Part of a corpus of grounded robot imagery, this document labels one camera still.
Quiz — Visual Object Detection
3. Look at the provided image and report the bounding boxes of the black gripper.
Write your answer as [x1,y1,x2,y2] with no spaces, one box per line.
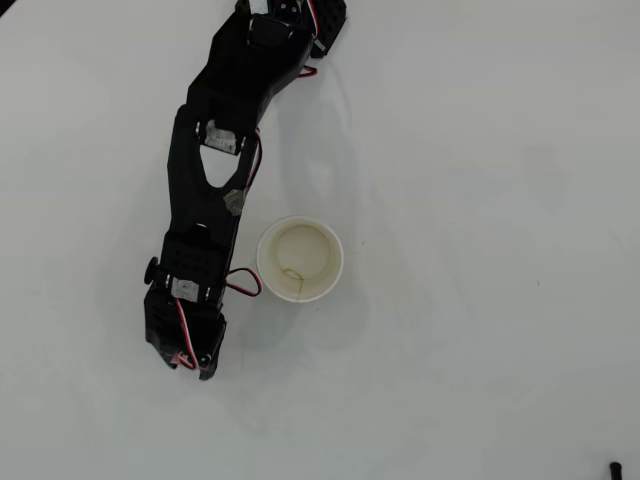
[143,289,228,381]

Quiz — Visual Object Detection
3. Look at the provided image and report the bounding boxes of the beige paper cup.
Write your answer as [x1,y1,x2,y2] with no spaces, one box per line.
[256,215,345,304]

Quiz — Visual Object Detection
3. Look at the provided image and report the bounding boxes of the grey tape piece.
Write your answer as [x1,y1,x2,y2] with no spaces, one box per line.
[223,188,247,216]

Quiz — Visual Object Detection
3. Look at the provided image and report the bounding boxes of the red white black servo cable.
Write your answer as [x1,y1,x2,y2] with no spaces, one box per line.
[298,0,324,81]
[225,267,264,298]
[172,296,197,370]
[242,127,264,194]

